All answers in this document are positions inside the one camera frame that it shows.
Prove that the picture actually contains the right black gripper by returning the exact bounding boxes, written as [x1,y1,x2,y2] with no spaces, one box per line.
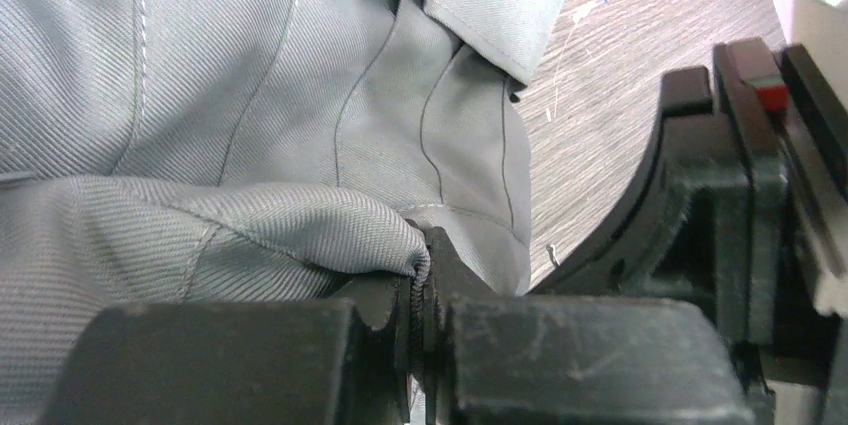
[534,38,847,424]

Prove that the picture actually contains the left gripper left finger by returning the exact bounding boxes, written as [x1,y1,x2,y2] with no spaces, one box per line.
[40,273,411,424]

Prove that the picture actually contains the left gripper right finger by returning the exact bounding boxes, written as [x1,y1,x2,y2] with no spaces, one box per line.
[421,227,755,424]

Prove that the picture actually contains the grey garment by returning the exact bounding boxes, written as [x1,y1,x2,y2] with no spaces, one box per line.
[1,0,564,424]

